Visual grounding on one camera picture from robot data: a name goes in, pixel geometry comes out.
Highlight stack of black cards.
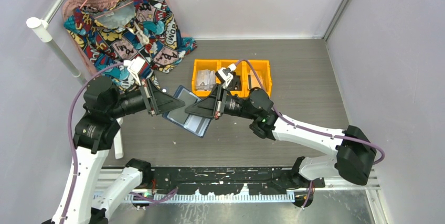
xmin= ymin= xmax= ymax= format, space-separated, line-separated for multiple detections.
xmin=228 ymin=71 xmax=242 ymax=91

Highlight comic print shorts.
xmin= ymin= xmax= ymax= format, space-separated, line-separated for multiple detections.
xmin=63 ymin=0 xmax=197 ymax=93

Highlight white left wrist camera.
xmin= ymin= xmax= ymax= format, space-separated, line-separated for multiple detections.
xmin=123 ymin=57 xmax=146 ymax=86

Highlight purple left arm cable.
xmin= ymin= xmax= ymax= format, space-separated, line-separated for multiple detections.
xmin=59 ymin=61 xmax=131 ymax=224

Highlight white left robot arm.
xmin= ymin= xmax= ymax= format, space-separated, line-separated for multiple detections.
xmin=46 ymin=76 xmax=185 ymax=223

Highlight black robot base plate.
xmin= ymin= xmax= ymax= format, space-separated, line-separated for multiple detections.
xmin=134 ymin=167 xmax=325 ymax=207

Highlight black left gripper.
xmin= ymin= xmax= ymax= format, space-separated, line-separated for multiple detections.
xmin=108 ymin=76 xmax=185 ymax=118

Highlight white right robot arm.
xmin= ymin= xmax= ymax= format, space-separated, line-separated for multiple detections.
xmin=185 ymin=84 xmax=377 ymax=188

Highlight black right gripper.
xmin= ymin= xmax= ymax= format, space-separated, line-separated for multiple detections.
xmin=186 ymin=83 xmax=257 ymax=120

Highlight yellow bin with silver cards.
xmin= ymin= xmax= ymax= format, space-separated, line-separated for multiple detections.
xmin=192 ymin=59 xmax=220 ymax=98

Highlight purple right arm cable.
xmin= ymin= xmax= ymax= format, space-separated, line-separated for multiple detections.
xmin=235 ymin=59 xmax=386 ymax=166

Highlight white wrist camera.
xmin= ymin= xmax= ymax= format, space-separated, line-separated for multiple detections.
xmin=123 ymin=57 xmax=146 ymax=86
xmin=215 ymin=63 xmax=237 ymax=89

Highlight yellow bin with black cards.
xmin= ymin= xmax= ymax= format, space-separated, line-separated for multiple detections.
xmin=217 ymin=59 xmax=247 ymax=98

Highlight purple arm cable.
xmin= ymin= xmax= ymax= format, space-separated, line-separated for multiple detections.
xmin=59 ymin=61 xmax=131 ymax=224
xmin=235 ymin=59 xmax=386 ymax=166

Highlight navy leather card holder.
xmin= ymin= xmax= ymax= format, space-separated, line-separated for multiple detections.
xmin=162 ymin=85 xmax=215 ymax=138

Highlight yellow bin with gold cards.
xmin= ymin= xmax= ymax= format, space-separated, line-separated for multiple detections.
xmin=242 ymin=60 xmax=272 ymax=97

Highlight silver clothes rack pole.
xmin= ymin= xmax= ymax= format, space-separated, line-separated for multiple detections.
xmin=26 ymin=0 xmax=86 ymax=84

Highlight stack of gold cards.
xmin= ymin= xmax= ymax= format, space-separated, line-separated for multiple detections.
xmin=248 ymin=69 xmax=263 ymax=90

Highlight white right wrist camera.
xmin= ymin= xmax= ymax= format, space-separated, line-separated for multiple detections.
xmin=215 ymin=63 xmax=237 ymax=89

